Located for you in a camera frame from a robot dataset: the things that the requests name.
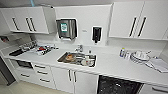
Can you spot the stainless steel dishwasher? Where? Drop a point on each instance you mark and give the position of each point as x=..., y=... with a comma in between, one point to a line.
x=120, y=86

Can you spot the chrome faucet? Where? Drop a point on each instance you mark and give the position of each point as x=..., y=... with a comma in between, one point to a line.
x=79, y=48

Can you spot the white cup on saucer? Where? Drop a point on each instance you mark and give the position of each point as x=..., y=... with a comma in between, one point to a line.
x=85, y=61

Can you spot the black soap dispenser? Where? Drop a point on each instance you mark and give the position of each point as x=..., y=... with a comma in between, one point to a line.
x=96, y=34

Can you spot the bowl with orange sponge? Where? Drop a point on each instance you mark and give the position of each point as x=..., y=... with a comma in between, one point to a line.
x=69, y=58

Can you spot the steel paper towel dispenser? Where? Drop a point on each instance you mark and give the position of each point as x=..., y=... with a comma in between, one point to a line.
x=66, y=29

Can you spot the steel sink basin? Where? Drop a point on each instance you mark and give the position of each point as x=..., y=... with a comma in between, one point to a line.
x=61, y=59

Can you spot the white two-door sink cabinet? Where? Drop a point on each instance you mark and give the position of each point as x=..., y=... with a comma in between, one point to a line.
x=73, y=81

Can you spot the white dish soap bottle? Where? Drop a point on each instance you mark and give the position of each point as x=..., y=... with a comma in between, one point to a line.
x=122, y=52

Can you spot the small white bottle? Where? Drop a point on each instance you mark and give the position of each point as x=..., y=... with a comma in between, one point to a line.
x=127, y=55

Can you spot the stack of white dishes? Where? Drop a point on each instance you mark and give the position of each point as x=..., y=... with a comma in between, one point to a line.
x=140, y=57

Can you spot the black built-in microwave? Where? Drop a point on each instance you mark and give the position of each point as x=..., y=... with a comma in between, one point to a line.
x=22, y=64

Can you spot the white wide drawer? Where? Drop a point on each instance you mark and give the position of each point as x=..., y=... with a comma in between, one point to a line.
x=25, y=75

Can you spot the blue bottle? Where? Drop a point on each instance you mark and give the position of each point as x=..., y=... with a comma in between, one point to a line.
x=32, y=3

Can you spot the white wall outlet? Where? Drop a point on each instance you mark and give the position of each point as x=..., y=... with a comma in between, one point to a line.
x=89, y=52

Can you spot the small wall label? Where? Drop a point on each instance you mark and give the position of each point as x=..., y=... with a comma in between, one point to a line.
x=84, y=31

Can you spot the white wall cabinet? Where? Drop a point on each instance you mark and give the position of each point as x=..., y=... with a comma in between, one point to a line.
x=26, y=20
x=140, y=18

